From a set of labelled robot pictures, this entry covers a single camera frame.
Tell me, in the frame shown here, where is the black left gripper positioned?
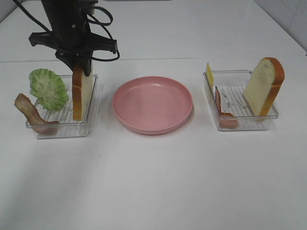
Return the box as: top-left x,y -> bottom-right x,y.
29,0 -> 118,76

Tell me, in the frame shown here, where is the tray bread slice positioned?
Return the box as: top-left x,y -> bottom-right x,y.
72,66 -> 93,121
243,57 -> 285,116

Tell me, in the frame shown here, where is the green lettuce leaf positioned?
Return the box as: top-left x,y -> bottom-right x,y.
29,69 -> 69,111

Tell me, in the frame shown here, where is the tray bacon strip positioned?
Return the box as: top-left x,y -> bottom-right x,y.
215,87 -> 239,129
14,93 -> 59,135

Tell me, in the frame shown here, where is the yellow cheese slice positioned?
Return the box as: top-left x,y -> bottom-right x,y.
205,62 -> 214,91

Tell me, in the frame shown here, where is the clear left plastic tray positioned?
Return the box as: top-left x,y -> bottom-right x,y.
25,74 -> 103,139

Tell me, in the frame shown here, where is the clear plastic tray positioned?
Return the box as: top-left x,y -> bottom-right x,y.
25,74 -> 103,139
203,70 -> 278,131

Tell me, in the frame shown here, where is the pink round plate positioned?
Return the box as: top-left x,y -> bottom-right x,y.
112,76 -> 193,135

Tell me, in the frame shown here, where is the clear right plastic tray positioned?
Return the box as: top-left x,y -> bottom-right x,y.
203,70 -> 278,131

